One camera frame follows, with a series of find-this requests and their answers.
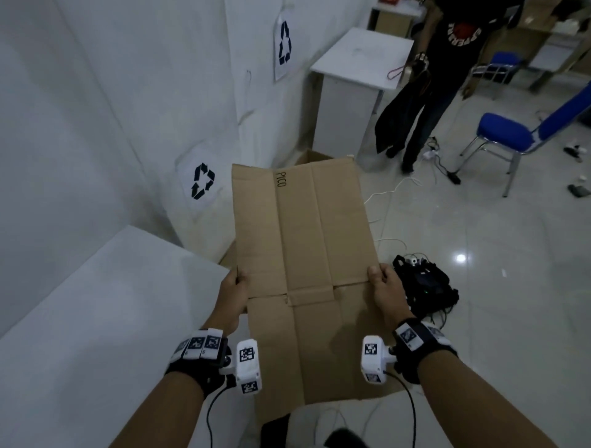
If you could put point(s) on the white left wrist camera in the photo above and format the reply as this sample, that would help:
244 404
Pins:
247 364

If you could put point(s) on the person's left forearm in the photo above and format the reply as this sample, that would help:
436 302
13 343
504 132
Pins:
161 415

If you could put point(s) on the black harness with devices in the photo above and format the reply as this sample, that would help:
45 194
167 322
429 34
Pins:
429 286

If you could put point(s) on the white table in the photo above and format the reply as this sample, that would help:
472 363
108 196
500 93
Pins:
92 332

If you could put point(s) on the person's right forearm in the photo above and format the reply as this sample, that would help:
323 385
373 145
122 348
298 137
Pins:
480 406

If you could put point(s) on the black garment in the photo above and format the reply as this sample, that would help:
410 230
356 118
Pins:
399 115

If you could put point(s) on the person's black shoe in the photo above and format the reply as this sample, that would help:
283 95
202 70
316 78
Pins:
274 431
344 438

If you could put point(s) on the white recycling sign paper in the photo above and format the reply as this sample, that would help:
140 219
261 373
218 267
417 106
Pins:
201 180
284 44

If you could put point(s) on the wooden desk white top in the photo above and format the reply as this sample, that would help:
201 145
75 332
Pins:
392 16

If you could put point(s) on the black right wristband white markers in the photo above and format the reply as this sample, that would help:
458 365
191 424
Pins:
420 351

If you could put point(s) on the striped-edge brown cardboard box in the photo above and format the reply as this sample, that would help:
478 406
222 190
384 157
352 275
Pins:
300 231

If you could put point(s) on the black wristband white markers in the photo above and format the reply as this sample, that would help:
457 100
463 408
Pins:
198 360
420 351

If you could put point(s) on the blue metal chair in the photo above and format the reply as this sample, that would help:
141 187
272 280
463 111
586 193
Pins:
501 64
508 131

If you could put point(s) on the person's left hand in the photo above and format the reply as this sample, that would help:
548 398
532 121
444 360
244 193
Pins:
231 300

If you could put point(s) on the person's right hand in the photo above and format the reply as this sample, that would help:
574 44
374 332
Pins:
392 300

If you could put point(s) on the black left wristband white markers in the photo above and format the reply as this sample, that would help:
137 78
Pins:
198 360

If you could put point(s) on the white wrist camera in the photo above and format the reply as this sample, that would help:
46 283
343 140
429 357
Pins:
374 357
247 364

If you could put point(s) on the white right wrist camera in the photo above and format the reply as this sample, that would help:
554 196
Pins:
374 357

